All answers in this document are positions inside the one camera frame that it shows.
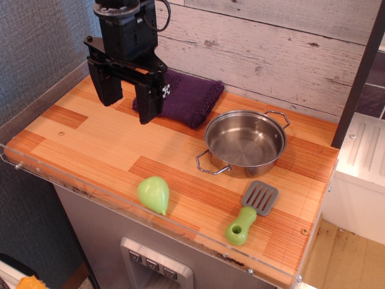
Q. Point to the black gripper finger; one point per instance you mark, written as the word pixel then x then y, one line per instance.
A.
pixel 150 96
pixel 108 86

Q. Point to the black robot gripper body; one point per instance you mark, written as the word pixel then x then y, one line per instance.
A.
pixel 129 39

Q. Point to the stainless steel pot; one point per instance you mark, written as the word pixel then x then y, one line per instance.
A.
pixel 243 143

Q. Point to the purple folded cloth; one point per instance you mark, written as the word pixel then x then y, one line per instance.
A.
pixel 191 99

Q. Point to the green plastic pear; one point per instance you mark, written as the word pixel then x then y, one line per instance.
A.
pixel 154 194

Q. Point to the clear acrylic table guard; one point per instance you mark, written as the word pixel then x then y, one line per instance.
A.
pixel 103 153

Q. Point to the silver toy fridge dispenser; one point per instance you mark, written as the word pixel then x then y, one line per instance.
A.
pixel 148 268

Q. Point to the yellow object bottom left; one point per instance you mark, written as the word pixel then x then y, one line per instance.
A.
pixel 30 282

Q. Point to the white toy sink unit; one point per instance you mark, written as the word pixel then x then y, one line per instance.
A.
pixel 355 197

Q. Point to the grey spatula green handle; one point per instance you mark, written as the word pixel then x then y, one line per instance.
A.
pixel 258 200

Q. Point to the dark grey right post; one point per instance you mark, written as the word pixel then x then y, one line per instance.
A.
pixel 362 74

